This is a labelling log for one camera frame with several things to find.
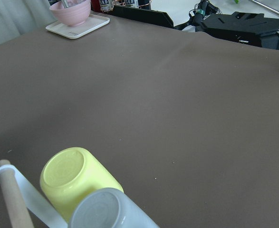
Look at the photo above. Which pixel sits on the white tray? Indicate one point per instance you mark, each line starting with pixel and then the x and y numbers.
pixel 93 22

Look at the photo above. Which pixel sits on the white wire cup rack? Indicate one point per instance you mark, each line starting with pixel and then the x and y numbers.
pixel 21 198

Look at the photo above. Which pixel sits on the pink bowl with ice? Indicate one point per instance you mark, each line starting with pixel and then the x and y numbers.
pixel 76 14

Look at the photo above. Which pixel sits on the yellow cup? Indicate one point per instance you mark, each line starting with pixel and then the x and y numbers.
pixel 72 174

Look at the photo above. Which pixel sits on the metal ice scoop handle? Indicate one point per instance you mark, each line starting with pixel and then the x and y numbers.
pixel 65 3

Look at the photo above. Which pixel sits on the grey cup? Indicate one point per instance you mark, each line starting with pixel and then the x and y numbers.
pixel 109 208

